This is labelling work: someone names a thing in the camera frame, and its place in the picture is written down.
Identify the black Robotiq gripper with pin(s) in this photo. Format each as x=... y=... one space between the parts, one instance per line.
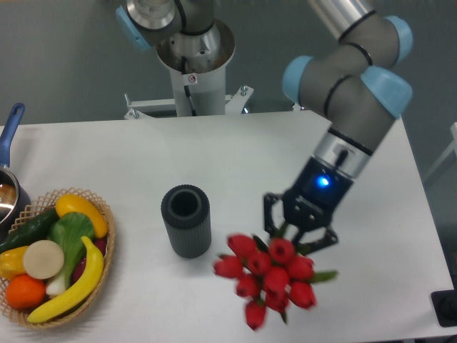
x=309 y=204

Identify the red tulip bouquet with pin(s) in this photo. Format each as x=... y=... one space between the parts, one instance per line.
x=270 y=275

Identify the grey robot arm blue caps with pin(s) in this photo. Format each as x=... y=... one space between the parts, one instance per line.
x=354 y=88

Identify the dark grey ribbed vase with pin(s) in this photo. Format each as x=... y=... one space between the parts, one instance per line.
x=185 y=210

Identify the black device at edge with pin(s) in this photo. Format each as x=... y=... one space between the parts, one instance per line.
x=444 y=304

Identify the purple red vegetable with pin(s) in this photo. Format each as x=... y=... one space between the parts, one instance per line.
x=79 y=269

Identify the yellow banana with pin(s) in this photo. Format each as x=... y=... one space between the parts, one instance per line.
x=76 y=293

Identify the green bok choy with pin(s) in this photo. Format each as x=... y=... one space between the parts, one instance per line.
x=67 y=233

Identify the beige round disc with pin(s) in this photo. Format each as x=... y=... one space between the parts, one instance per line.
x=43 y=259

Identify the dark green cucumber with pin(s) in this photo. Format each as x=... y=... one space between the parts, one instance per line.
x=37 y=228

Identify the orange fruit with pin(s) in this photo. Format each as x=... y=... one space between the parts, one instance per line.
x=24 y=292

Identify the yellow bell pepper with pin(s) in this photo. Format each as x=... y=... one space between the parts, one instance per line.
x=12 y=263

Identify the woven wicker basket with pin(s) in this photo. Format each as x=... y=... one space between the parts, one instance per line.
x=38 y=206

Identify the white frame at right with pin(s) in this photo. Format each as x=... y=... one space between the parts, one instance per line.
x=444 y=160

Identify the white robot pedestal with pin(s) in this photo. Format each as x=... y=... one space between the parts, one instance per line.
x=197 y=68

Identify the blue handled saucepan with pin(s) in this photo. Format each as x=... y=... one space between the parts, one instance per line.
x=14 y=198

